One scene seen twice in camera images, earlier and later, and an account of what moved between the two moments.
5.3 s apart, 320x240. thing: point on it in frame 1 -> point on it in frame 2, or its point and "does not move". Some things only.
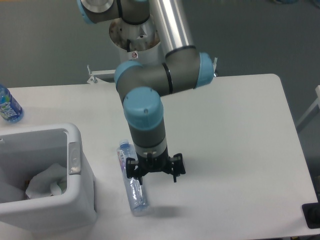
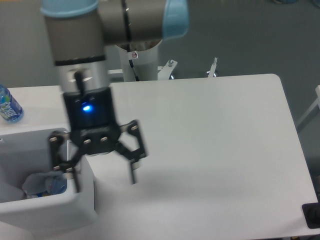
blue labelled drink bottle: x=10 y=109 does not move
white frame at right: x=317 y=89 does not move
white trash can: x=23 y=152 does not move
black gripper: x=149 y=163 -> x=90 y=115
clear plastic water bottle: x=137 y=200 -> x=56 y=185
